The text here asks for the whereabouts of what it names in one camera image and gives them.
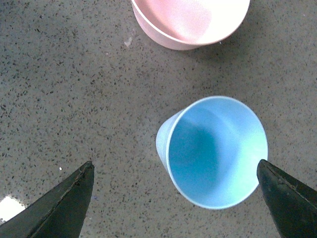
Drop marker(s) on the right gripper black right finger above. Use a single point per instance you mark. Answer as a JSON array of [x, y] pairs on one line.
[[292, 204]]

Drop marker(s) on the pink bowl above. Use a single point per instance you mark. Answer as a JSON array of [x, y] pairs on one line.
[[189, 24]]

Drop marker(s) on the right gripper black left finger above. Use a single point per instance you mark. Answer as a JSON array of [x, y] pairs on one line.
[[60, 213]]

